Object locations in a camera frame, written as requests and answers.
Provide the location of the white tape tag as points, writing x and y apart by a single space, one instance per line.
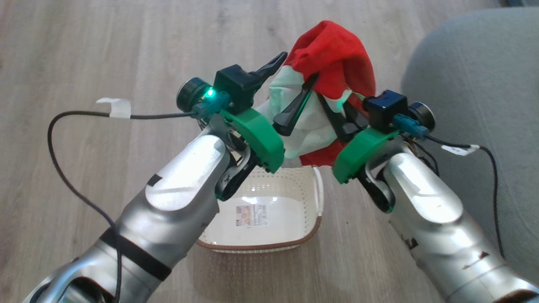
461 149
118 107

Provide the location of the blue-grey upholstered furniture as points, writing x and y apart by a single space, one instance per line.
520 2

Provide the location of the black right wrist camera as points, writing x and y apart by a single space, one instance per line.
385 107

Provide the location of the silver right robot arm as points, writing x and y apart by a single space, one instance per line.
433 219

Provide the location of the white brown-rimmed laundry basket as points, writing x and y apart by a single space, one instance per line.
290 223

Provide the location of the grey fabric sofa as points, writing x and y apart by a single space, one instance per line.
484 75

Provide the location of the printed basket label sticker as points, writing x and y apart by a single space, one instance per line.
252 216

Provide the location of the red and white garment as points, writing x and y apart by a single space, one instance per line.
337 54

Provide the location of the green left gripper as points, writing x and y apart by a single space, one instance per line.
261 139

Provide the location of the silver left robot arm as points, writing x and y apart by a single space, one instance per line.
172 210

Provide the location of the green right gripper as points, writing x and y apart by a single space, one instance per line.
362 151

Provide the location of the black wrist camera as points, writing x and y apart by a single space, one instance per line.
385 107
231 84

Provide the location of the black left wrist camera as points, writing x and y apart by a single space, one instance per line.
231 84

